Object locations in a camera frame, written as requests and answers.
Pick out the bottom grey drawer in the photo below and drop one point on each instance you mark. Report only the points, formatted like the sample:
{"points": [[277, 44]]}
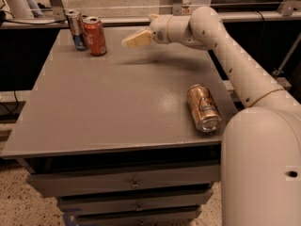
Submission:
{"points": [[131, 218]]}

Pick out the middle grey drawer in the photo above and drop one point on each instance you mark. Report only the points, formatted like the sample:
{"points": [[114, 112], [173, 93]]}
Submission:
{"points": [[137, 202]]}

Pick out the gold soda can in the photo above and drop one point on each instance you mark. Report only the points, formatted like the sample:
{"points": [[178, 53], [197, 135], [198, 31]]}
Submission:
{"points": [[203, 109]]}

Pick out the grey drawer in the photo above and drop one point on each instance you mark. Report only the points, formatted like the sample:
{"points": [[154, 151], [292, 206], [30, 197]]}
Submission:
{"points": [[97, 181], [137, 202], [131, 218]]}

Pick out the silver blue redbull can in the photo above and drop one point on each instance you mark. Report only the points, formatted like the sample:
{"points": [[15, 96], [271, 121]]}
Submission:
{"points": [[76, 27]]}

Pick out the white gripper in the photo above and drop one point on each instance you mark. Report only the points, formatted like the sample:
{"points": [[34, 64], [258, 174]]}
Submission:
{"points": [[159, 28]]}

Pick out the person legs in jeans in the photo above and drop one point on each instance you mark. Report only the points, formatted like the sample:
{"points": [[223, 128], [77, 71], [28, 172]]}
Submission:
{"points": [[33, 3]]}

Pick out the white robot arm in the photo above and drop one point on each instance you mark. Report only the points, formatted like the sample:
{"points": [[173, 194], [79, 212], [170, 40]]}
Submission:
{"points": [[261, 145]]}

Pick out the red coke can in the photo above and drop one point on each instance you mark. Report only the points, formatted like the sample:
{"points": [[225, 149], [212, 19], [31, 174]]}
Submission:
{"points": [[95, 37]]}

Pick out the top grey drawer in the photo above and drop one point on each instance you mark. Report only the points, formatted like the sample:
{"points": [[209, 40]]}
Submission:
{"points": [[97, 181]]}

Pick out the grey drawer cabinet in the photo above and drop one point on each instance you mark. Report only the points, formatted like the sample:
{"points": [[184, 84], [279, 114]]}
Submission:
{"points": [[125, 110]]}

